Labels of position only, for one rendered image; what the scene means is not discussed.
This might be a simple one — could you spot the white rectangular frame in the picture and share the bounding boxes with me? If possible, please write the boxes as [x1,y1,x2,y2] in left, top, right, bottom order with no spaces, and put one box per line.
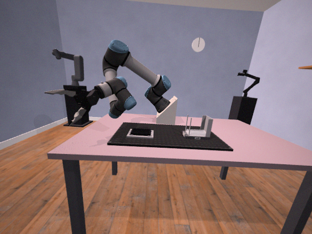
[127,129,154,139]

